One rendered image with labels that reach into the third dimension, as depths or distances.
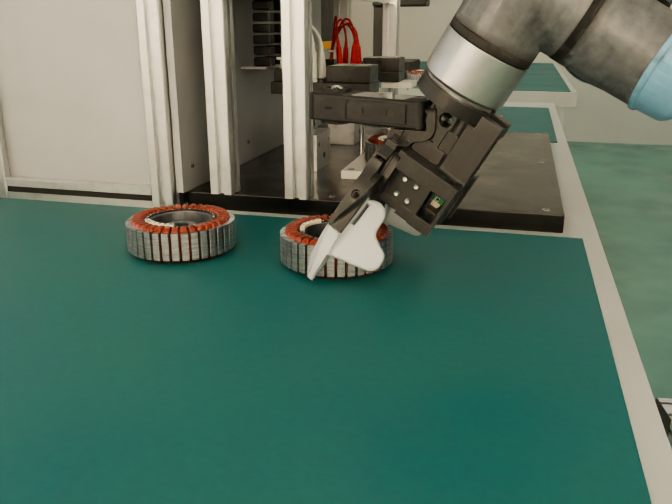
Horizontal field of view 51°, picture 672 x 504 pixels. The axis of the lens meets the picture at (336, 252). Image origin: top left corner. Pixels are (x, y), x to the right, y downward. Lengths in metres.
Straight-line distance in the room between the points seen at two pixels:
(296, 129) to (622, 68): 0.41
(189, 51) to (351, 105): 0.35
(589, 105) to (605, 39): 5.81
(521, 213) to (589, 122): 5.58
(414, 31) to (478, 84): 5.82
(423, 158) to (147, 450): 0.34
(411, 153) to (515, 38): 0.13
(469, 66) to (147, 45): 0.45
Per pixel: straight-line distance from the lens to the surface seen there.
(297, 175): 0.87
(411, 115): 0.61
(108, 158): 0.97
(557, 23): 0.58
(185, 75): 0.92
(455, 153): 0.61
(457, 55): 0.58
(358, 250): 0.62
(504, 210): 0.84
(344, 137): 1.26
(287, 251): 0.67
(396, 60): 1.24
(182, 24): 0.92
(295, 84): 0.86
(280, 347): 0.52
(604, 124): 6.42
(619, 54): 0.58
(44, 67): 1.00
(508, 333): 0.56
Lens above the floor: 0.98
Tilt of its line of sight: 18 degrees down
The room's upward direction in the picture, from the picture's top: straight up
